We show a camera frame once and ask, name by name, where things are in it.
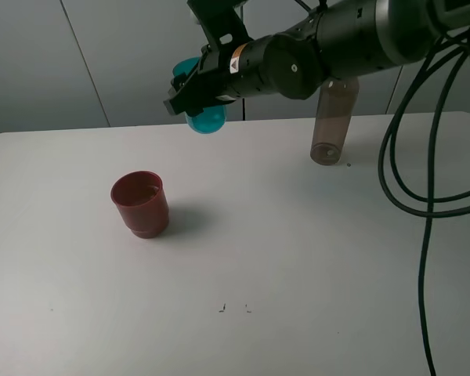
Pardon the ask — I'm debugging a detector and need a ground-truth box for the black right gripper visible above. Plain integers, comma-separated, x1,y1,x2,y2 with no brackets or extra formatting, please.
164,38,259,117

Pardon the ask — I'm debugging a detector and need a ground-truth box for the red plastic cup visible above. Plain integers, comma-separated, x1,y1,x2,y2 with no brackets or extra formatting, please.
110,171,169,239

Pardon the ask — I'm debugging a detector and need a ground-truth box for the teal transparent plastic cup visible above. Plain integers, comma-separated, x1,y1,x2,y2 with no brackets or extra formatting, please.
172,57,226,135

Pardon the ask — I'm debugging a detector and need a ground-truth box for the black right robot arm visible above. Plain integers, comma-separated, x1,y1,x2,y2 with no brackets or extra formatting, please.
164,1,470,117

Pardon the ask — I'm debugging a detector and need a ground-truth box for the smoky transparent water bottle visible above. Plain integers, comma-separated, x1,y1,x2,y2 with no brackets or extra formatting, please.
310,77,360,165

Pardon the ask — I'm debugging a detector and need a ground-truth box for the black camera cable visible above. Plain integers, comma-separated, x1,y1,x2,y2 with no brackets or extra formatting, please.
378,29,470,376

